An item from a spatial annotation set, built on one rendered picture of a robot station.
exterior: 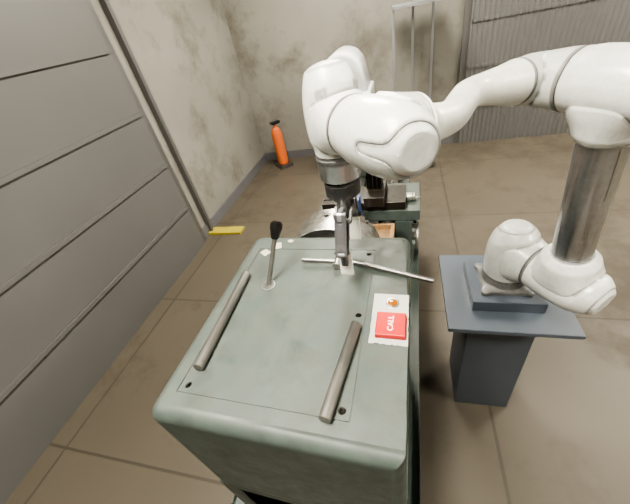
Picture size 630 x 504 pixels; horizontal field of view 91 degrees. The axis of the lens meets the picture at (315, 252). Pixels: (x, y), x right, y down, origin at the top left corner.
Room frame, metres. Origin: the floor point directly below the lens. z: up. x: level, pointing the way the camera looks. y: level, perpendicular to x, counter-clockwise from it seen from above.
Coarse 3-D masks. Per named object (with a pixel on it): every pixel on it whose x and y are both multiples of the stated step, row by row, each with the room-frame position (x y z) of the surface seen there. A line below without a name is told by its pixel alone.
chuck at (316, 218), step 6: (324, 210) 0.95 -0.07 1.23; (330, 210) 0.93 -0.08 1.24; (312, 216) 0.95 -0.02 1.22; (318, 216) 0.92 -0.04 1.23; (330, 216) 0.89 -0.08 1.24; (306, 222) 0.94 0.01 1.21; (312, 222) 0.90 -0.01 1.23; (318, 222) 0.88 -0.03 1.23; (324, 222) 0.87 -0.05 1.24; (330, 222) 0.86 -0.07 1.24; (360, 222) 0.87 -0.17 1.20; (366, 222) 0.89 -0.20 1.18; (366, 228) 0.85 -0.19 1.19; (372, 228) 0.87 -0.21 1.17; (366, 234) 0.82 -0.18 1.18; (372, 234) 0.84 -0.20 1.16; (378, 234) 0.88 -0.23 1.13
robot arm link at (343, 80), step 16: (320, 64) 0.58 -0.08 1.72; (336, 64) 0.57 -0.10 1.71; (304, 80) 0.59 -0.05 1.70; (320, 80) 0.56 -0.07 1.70; (336, 80) 0.56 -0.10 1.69; (352, 80) 0.57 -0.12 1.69; (304, 96) 0.59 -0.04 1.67; (320, 96) 0.56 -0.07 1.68; (336, 96) 0.54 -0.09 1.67; (304, 112) 0.59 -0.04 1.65; (320, 112) 0.54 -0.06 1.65; (320, 128) 0.54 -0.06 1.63; (320, 144) 0.55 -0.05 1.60
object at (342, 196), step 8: (328, 184) 0.59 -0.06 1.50; (344, 184) 0.57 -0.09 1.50; (352, 184) 0.57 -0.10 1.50; (328, 192) 0.59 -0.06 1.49; (336, 192) 0.57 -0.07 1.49; (344, 192) 0.57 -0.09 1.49; (352, 192) 0.57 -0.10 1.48; (336, 200) 0.57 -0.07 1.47; (344, 200) 0.57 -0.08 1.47; (344, 208) 0.56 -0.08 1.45
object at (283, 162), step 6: (276, 120) 4.63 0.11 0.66; (276, 132) 4.55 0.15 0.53; (276, 138) 4.54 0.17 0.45; (282, 138) 4.58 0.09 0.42; (276, 144) 4.55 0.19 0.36; (282, 144) 4.55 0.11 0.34; (276, 150) 4.57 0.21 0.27; (282, 150) 4.54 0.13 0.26; (282, 156) 4.54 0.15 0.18; (282, 162) 4.54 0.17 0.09; (288, 162) 4.57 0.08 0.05; (282, 168) 4.48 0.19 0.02
